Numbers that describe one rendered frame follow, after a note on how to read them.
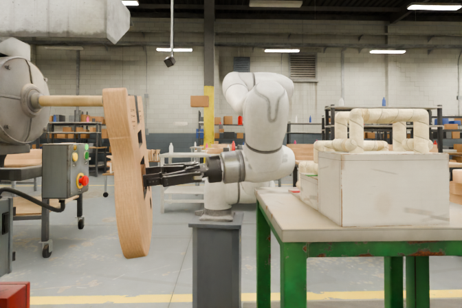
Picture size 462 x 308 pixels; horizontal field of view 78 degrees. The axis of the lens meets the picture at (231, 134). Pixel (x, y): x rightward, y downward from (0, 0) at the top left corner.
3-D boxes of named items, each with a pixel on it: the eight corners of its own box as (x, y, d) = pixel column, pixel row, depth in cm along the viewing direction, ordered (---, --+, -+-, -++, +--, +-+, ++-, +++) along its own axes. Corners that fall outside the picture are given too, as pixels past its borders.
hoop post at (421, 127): (420, 153, 69) (419, 114, 70) (410, 152, 73) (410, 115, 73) (432, 152, 70) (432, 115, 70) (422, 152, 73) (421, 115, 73)
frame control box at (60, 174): (-13, 220, 97) (-11, 144, 97) (30, 205, 118) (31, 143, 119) (61, 219, 98) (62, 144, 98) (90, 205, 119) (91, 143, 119)
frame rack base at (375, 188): (342, 227, 66) (342, 153, 66) (317, 211, 81) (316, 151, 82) (451, 225, 69) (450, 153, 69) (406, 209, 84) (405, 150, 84)
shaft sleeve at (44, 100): (37, 97, 82) (43, 93, 85) (40, 108, 84) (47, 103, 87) (100, 97, 83) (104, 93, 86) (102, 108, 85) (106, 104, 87)
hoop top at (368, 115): (353, 121, 68) (353, 107, 69) (346, 121, 71) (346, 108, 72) (432, 121, 70) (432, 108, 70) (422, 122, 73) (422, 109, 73)
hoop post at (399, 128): (397, 151, 78) (397, 117, 78) (390, 151, 81) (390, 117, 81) (408, 151, 78) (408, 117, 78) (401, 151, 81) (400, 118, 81)
